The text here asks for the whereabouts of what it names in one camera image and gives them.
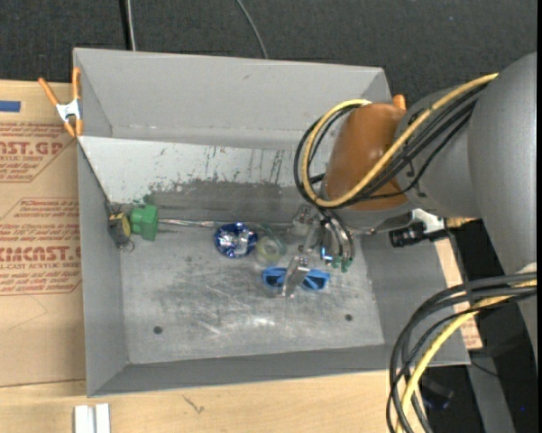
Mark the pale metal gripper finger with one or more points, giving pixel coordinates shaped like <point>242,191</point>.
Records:
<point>303,217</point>
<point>296,275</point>

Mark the blue sunglasses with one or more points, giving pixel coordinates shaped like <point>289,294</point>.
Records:
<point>316,280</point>

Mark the clear tape roll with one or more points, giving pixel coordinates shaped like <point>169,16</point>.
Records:
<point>270,250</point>

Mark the grey metal bin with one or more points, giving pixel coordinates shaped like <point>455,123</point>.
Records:
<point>234,305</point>

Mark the blue shiny foil ball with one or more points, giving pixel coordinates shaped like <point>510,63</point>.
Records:
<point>227,239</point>

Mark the yellow and black small tool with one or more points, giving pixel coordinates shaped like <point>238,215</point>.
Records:
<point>121,229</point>

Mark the brown cardboard board red print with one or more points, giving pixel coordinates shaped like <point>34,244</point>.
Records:
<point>31,287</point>

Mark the black cylinder on white bracket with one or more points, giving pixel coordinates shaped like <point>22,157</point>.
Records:
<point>408,235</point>

